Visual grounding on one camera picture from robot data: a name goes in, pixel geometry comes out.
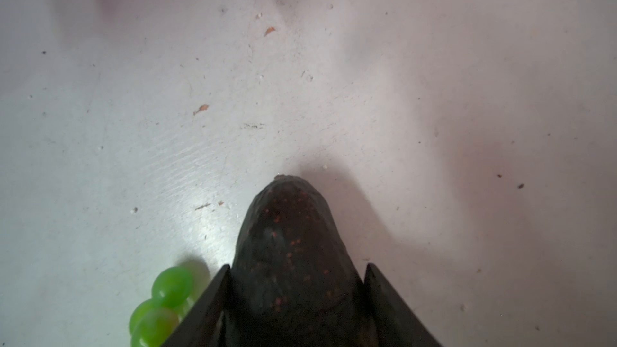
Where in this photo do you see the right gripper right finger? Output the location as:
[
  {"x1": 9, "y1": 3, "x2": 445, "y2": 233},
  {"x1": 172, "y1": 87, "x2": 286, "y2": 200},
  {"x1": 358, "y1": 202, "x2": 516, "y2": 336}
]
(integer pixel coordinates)
[{"x1": 364, "y1": 263, "x2": 441, "y2": 347}]

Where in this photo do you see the dark avocado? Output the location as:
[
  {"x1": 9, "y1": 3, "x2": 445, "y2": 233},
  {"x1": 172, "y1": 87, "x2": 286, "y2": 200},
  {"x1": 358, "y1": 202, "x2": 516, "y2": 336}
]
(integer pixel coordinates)
[{"x1": 225, "y1": 175, "x2": 379, "y2": 346}]

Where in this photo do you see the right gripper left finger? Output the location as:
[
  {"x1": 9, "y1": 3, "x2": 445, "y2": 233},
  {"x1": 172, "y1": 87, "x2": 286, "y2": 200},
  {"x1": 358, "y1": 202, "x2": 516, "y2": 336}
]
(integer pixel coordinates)
[{"x1": 162, "y1": 264, "x2": 231, "y2": 347}]

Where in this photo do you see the green fake grape bunch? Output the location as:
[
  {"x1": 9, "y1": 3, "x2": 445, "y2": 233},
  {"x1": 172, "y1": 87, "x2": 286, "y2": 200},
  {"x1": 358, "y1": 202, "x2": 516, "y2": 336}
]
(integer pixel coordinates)
[{"x1": 129, "y1": 266, "x2": 196, "y2": 347}]

